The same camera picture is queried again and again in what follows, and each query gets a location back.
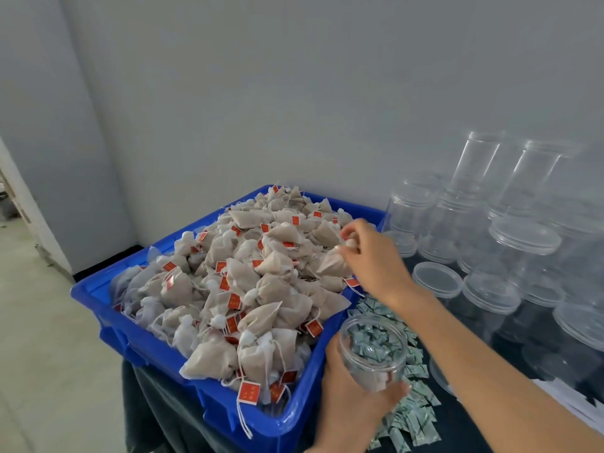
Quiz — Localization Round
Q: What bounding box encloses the person's left hand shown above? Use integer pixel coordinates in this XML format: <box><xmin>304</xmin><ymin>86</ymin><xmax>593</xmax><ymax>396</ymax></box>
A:
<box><xmin>306</xmin><ymin>335</ymin><xmax>411</xmax><ymax>453</ymax></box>

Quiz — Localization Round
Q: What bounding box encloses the person's right hand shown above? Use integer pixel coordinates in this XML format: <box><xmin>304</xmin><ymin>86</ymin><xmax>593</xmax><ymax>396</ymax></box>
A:
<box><xmin>337</xmin><ymin>218</ymin><xmax>418</xmax><ymax>310</ymax></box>

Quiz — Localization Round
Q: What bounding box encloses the pile of green desiccant packets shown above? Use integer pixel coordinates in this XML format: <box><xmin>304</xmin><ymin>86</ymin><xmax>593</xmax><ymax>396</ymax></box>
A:
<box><xmin>349</xmin><ymin>297</ymin><xmax>443</xmax><ymax>453</ymax></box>

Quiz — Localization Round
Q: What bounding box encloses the clear jar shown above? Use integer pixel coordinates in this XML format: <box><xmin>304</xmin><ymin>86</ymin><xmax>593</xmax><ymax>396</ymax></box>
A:
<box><xmin>337</xmin><ymin>314</ymin><xmax>409</xmax><ymax>393</ymax></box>

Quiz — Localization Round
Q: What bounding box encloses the pile of tea bags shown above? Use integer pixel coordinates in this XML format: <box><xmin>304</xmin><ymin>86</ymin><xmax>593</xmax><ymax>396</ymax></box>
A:
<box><xmin>113</xmin><ymin>186</ymin><xmax>364</xmax><ymax>411</ymax></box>

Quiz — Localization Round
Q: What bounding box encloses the group of lidded jars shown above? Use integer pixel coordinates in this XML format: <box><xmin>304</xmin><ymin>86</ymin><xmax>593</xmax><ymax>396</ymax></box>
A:
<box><xmin>382</xmin><ymin>130</ymin><xmax>604</xmax><ymax>402</ymax></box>

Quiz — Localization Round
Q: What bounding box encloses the pile of white label papers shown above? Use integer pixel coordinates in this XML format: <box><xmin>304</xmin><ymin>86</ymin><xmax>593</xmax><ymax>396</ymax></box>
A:
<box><xmin>557</xmin><ymin>375</ymin><xmax>604</xmax><ymax>435</ymax></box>

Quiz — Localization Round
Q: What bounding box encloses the person's right forearm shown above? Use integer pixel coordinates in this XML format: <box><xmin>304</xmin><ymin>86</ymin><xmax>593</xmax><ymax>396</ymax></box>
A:
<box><xmin>391</xmin><ymin>282</ymin><xmax>604</xmax><ymax>453</ymax></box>

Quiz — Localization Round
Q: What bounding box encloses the blue plastic tray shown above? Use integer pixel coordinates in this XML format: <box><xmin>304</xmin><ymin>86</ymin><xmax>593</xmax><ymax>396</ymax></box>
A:
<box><xmin>70</xmin><ymin>184</ymin><xmax>386</xmax><ymax>453</ymax></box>

